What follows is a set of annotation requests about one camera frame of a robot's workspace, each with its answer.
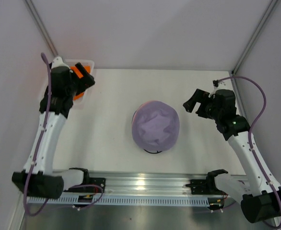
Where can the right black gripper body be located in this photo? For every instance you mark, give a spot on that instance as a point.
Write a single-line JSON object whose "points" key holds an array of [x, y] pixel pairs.
{"points": [[214, 112]]}

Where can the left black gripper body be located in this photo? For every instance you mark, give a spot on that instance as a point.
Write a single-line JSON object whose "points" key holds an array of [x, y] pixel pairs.
{"points": [[79, 85]]}

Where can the red hat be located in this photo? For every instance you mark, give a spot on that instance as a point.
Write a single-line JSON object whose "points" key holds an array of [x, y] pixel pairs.
{"points": [[88, 68]]}

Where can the purple bucket hat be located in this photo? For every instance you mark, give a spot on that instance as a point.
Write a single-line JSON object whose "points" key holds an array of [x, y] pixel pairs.
{"points": [[156, 126]]}

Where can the black wire hat stand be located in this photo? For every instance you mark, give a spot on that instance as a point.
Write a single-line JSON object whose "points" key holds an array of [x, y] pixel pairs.
{"points": [[153, 152]]}

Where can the pink bucket hat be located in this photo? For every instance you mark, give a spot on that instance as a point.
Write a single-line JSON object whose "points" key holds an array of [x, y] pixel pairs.
{"points": [[133, 116]]}

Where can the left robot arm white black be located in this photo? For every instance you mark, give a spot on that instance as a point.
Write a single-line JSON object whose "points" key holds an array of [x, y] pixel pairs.
{"points": [[37, 178]]}

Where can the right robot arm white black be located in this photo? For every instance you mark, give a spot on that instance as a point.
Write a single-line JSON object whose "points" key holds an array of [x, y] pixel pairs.
{"points": [[260, 200]]}

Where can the white plastic basket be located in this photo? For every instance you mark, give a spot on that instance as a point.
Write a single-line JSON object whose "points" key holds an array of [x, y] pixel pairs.
{"points": [[79, 100]]}

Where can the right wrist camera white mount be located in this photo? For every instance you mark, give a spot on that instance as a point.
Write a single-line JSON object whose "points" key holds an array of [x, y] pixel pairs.
{"points": [[218, 85]]}

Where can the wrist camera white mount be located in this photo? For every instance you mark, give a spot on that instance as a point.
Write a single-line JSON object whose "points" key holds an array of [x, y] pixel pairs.
{"points": [[218, 85], [58, 62]]}

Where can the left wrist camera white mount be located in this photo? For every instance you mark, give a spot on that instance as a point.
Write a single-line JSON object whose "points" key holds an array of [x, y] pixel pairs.
{"points": [[58, 62]]}

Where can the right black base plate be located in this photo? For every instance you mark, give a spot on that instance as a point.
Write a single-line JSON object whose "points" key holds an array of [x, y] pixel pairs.
{"points": [[200, 187]]}

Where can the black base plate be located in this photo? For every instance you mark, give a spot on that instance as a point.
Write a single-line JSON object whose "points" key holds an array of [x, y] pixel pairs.
{"points": [[200, 187], [89, 185]]}

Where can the left aluminium corner post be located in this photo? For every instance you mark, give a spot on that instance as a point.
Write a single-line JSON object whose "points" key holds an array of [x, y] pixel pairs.
{"points": [[41, 26]]}

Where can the aluminium corner post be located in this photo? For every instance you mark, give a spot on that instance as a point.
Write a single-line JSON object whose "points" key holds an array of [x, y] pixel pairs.
{"points": [[41, 26], [265, 18]]}

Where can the right aluminium corner post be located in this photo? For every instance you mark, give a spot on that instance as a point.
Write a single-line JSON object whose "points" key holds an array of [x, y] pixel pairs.
{"points": [[265, 18]]}

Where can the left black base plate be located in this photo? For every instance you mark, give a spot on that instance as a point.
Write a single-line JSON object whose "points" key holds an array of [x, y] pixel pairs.
{"points": [[89, 185]]}

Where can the aluminium rail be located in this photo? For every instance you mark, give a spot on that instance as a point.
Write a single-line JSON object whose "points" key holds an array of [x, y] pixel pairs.
{"points": [[146, 184]]}

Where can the white slotted cable duct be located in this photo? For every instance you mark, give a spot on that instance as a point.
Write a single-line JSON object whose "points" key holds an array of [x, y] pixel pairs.
{"points": [[132, 200]]}

